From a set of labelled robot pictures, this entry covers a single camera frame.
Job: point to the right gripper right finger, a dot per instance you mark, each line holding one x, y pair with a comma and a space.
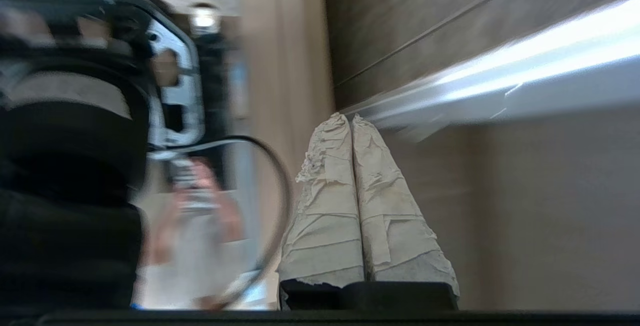
395, 236

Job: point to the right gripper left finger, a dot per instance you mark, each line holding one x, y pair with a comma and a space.
325, 236

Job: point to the light wooden vanity drawer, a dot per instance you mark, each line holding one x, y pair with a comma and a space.
550, 216

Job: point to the blurred person hand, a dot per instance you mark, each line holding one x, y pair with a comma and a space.
225, 216
162, 231

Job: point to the grey handheld controller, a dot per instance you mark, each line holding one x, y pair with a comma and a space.
192, 186

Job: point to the light wooden vanity cabinet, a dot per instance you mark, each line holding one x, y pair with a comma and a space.
450, 25

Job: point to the silver robot frame part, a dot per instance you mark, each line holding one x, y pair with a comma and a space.
187, 80

